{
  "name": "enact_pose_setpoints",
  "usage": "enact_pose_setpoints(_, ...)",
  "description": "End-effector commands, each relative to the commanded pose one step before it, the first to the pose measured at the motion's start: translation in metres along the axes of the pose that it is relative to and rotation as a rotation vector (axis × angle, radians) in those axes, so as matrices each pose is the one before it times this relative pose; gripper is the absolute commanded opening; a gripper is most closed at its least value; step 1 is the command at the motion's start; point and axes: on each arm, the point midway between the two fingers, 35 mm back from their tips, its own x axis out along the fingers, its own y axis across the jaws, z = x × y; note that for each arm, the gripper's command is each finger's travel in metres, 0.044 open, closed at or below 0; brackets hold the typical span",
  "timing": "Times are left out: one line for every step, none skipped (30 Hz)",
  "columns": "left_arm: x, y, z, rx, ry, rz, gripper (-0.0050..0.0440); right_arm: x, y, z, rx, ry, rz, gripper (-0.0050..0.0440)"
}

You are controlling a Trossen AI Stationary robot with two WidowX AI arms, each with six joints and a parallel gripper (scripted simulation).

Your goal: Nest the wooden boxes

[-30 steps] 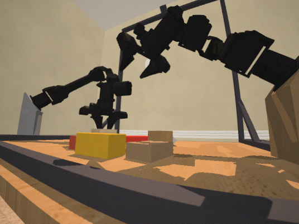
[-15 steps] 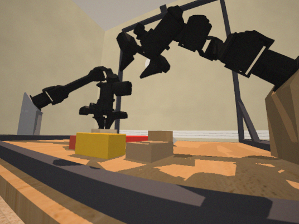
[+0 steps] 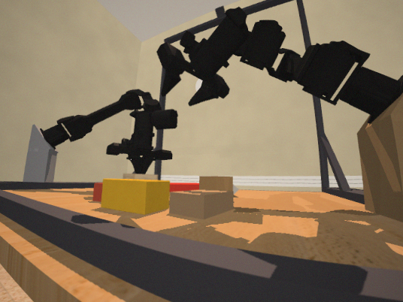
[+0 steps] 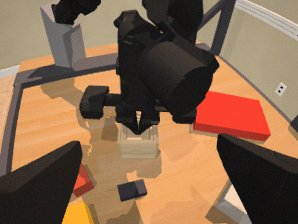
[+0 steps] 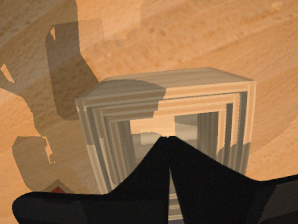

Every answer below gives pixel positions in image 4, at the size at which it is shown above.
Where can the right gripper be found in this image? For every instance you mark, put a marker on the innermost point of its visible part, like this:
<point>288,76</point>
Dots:
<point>135,96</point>

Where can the red-brown block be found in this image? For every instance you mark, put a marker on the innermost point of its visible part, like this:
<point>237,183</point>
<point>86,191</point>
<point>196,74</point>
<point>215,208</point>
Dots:
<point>83,183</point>

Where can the red flat rectangular slab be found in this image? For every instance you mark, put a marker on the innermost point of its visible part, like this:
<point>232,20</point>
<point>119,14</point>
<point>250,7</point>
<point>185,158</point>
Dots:
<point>233,115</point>

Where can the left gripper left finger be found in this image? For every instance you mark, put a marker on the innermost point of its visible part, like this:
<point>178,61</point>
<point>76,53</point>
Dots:
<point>39,192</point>

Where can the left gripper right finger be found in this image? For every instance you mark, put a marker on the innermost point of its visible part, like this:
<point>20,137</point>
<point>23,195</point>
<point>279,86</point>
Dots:
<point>266,181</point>

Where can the yellow rectangular block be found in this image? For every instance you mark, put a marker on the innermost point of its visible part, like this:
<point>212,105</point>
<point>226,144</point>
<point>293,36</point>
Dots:
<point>78,213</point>

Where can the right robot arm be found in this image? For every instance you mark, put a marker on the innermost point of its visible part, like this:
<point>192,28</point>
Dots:
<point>177,73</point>

